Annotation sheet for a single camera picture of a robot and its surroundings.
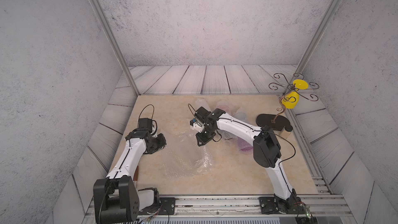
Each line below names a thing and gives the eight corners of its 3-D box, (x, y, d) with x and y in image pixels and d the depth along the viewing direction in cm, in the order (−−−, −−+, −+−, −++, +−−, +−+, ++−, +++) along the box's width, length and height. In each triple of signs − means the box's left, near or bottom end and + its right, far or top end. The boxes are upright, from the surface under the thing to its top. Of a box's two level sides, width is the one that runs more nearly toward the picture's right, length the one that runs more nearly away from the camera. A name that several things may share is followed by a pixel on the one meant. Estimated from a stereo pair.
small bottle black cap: (281, 138, 96) (286, 131, 90) (279, 132, 99) (284, 125, 93) (288, 138, 96) (294, 131, 90) (286, 132, 99) (291, 125, 93)
